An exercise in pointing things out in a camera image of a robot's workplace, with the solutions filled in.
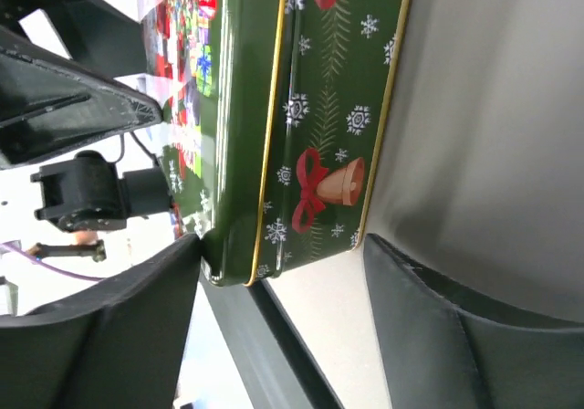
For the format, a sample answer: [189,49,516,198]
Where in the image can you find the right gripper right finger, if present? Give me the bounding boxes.
[363,234,583,408]

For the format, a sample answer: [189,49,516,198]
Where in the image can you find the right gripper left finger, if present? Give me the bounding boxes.
[1,234,201,409]

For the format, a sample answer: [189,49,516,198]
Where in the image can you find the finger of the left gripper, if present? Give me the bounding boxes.
[1,28,162,170]
[1,0,147,78]

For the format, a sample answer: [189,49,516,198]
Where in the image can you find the gold tin lid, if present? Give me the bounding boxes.
[138,0,286,286]

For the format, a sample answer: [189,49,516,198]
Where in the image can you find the square green cookie tin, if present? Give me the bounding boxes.
[250,0,411,280]

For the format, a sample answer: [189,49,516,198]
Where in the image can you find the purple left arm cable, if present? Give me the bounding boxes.
[0,239,110,283]

